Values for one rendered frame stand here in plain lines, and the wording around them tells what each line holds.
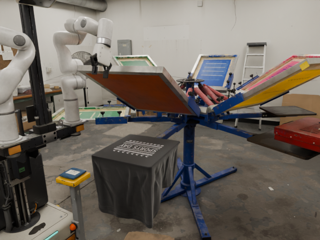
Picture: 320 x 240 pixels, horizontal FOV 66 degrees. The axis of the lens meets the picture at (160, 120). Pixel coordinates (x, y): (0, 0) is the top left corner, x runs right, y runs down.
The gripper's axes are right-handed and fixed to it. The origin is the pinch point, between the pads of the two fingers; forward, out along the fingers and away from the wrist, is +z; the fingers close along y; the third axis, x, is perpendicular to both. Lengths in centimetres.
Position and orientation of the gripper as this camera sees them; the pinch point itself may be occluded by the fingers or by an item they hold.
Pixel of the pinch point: (100, 74)
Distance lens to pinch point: 135.6
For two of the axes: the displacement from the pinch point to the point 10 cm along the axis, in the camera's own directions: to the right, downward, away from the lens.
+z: -1.1, 9.9, 0.0
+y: -4.1, -0.5, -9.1
